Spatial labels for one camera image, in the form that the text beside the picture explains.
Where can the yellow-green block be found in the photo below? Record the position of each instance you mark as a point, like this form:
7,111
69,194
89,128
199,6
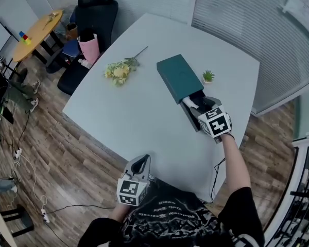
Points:
27,41

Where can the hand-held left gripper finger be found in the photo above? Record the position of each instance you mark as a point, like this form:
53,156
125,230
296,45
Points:
134,162
147,167

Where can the person's right forearm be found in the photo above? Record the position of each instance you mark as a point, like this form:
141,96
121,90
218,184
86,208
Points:
234,163

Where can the small yellow flower stem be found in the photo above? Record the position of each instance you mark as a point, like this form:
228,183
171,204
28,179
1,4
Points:
51,18

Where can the small blue block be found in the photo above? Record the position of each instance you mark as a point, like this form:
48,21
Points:
21,34

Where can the clear plastic bottle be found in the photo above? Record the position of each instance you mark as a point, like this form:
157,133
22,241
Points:
84,63

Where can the person's left forearm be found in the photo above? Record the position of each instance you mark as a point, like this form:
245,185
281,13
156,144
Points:
119,212

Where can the black office chair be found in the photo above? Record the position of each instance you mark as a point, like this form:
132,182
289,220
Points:
98,17

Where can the white paper sign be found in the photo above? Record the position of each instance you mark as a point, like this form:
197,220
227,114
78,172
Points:
304,6

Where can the blue chair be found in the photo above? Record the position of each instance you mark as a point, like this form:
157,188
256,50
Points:
70,49

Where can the white desk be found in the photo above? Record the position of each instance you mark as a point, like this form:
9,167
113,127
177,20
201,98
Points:
144,122

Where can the small red block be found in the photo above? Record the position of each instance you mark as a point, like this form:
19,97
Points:
25,37

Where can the person's patterned shoe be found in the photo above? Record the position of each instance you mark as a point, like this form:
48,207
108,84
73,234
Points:
151,177

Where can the dark green drawer box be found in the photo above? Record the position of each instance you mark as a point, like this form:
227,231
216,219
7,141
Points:
179,76

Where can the pink paper bag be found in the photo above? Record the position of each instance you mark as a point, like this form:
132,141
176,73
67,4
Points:
90,49

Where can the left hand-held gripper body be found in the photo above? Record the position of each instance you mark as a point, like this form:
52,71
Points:
131,189

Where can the white power strip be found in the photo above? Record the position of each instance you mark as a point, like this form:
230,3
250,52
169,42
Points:
45,215
18,153

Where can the person's black printed shirt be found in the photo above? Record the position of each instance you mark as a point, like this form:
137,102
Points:
170,222

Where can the whiteboard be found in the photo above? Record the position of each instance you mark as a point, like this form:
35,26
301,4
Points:
0,32

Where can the black metal railing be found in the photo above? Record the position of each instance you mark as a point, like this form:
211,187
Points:
296,202

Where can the round wooden table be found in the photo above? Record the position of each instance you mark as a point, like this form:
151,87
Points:
37,38

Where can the yellow flower bouquet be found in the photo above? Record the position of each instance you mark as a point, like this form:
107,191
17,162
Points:
118,72

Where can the small potted green plant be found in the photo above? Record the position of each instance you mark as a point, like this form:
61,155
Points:
208,76

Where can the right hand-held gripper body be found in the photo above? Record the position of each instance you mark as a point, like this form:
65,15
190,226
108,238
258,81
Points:
216,123

